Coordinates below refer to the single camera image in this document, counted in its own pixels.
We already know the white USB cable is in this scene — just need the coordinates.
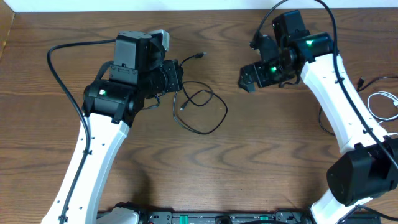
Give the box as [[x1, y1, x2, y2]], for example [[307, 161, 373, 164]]
[[366, 90, 398, 138]]

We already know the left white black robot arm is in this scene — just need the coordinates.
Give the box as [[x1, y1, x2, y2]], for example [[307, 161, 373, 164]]
[[42, 29, 183, 223]]

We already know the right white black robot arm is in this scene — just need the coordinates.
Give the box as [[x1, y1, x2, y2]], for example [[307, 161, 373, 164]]
[[238, 10, 397, 223]]

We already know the right black camera cable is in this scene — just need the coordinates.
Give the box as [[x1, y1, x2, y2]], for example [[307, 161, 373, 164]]
[[253, 0, 398, 222]]

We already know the black camera cable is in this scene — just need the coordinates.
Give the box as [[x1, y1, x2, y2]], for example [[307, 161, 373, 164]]
[[46, 39, 116, 224], [253, 0, 398, 222]]

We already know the left black camera cable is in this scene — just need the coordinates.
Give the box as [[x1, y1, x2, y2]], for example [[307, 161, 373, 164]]
[[46, 39, 116, 224]]

